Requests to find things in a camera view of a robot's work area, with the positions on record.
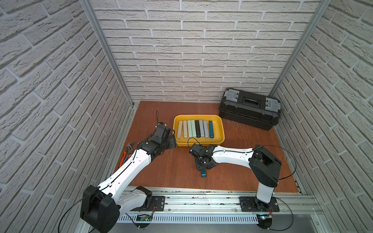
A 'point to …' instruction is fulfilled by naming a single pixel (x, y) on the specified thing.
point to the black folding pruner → (197, 128)
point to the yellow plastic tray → (218, 129)
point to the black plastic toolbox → (250, 108)
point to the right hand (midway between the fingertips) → (202, 165)
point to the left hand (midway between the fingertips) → (173, 138)
